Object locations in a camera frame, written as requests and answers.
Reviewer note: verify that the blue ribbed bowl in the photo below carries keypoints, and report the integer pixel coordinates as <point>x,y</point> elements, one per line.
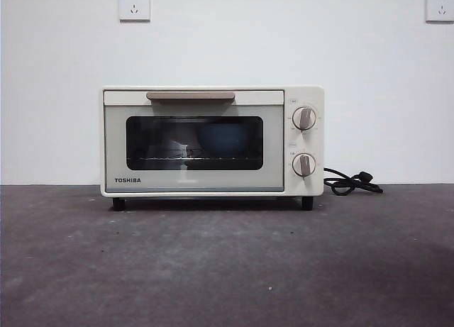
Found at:
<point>221,140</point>

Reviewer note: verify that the beige oven knob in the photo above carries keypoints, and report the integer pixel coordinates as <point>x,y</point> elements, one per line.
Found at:
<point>304,119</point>
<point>304,164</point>

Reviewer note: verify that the white Toshiba toaster oven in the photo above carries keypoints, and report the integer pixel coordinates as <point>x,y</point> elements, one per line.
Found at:
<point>305,93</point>

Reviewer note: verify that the white wall socket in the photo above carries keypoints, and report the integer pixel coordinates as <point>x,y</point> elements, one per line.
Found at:
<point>134,6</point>
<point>441,6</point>

